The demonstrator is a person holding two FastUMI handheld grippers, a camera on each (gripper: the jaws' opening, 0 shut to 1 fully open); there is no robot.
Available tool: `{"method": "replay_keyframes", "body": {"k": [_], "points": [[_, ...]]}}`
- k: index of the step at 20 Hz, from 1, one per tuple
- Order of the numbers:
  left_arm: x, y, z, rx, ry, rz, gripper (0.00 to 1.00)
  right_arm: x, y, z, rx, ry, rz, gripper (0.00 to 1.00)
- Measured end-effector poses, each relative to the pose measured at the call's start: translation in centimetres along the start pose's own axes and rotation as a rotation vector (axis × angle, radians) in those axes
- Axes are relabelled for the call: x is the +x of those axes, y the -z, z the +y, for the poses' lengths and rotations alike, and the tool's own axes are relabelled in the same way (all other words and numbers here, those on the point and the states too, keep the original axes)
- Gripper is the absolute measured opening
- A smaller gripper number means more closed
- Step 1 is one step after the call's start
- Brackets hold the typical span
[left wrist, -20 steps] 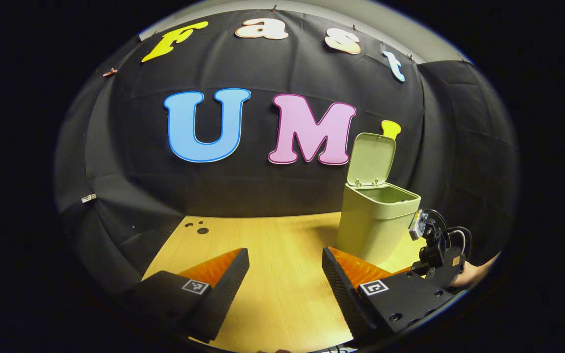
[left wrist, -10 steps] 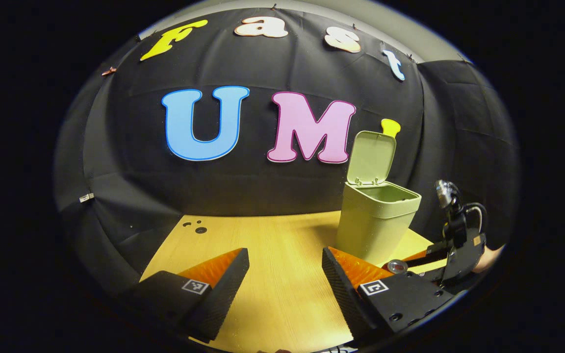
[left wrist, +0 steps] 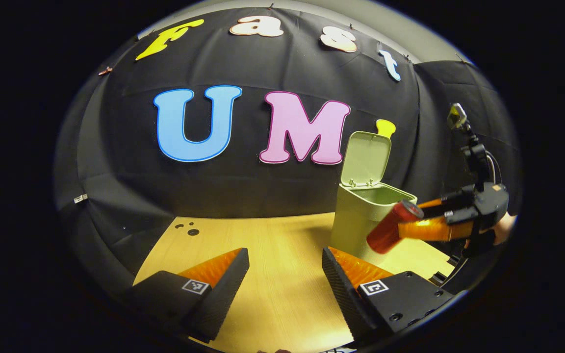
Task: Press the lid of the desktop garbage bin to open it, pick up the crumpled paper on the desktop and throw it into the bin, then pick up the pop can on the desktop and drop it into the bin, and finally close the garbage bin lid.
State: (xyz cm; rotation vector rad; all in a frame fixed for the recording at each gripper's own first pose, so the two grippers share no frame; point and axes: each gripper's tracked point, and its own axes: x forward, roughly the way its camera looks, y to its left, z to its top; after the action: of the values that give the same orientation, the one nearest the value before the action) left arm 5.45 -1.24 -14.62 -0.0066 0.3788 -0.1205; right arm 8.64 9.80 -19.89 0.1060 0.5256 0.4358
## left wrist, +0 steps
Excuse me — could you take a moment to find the wooden desktop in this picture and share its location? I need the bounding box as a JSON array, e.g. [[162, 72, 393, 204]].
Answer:
[[133, 212, 456, 353]]

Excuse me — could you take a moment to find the green desktop garbage bin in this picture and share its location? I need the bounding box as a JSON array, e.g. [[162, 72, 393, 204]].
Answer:
[[331, 131, 418, 263]]

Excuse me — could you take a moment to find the red pop can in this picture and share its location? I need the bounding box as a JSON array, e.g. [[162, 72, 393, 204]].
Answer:
[[366, 200, 425, 254]]

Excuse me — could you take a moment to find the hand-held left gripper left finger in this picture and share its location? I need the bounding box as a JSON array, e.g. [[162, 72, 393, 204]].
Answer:
[[132, 248, 250, 343]]

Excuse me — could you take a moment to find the black cable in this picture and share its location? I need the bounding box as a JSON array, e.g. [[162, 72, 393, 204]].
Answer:
[[437, 152, 504, 291]]

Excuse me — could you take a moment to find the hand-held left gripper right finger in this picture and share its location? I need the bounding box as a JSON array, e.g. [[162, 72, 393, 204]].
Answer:
[[322, 247, 460, 345]]

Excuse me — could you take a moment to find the black backdrop cloth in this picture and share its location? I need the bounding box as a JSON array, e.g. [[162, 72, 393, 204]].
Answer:
[[54, 6, 523, 295]]

